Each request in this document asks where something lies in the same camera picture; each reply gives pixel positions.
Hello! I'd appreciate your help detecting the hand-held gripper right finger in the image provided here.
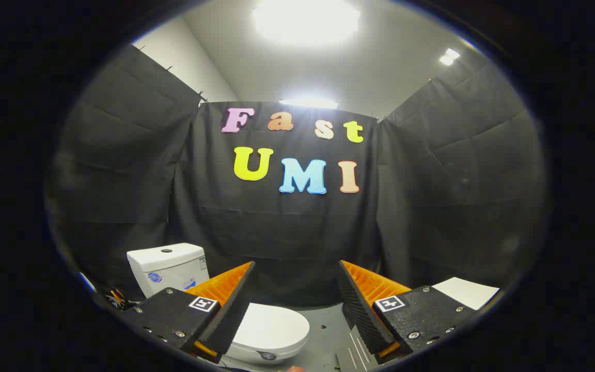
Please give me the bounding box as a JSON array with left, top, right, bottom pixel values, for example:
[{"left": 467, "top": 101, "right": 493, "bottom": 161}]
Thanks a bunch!
[{"left": 336, "top": 260, "right": 476, "bottom": 365}]

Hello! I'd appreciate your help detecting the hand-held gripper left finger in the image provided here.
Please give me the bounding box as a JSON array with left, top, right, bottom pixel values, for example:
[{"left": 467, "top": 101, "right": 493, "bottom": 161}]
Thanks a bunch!
[{"left": 135, "top": 261, "right": 256, "bottom": 364}]

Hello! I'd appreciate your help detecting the white toilet lid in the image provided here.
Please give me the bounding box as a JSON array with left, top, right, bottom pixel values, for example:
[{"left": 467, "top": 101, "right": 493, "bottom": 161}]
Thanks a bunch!
[{"left": 231, "top": 303, "right": 310, "bottom": 358}]

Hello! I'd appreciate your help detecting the white ceramic toilet with tank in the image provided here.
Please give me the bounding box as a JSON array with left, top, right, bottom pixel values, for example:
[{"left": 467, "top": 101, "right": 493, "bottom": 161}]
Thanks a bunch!
[{"left": 127, "top": 243, "right": 310, "bottom": 365}]

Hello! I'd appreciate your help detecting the black backdrop cloth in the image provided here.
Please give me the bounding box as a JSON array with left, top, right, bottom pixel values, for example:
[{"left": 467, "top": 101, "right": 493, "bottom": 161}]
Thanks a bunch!
[{"left": 44, "top": 44, "right": 549, "bottom": 308}]

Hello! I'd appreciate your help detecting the grey drawer cabinet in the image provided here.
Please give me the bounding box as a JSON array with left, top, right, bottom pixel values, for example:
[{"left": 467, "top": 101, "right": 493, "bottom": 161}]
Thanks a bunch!
[{"left": 336, "top": 277, "right": 499, "bottom": 370}]

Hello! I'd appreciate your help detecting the long ceiling light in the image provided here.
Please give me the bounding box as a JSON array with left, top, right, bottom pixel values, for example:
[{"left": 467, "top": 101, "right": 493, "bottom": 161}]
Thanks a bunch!
[{"left": 279, "top": 98, "right": 339, "bottom": 110}]

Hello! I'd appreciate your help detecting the large round ceiling light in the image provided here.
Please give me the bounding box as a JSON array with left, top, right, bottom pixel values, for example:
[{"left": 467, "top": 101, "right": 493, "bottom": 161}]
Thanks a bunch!
[{"left": 253, "top": 0, "right": 361, "bottom": 45}]

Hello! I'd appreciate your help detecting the bundle of cables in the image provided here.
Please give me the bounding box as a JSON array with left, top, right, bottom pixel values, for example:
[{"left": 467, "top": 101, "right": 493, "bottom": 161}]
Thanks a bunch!
[{"left": 103, "top": 288, "right": 141, "bottom": 311}]

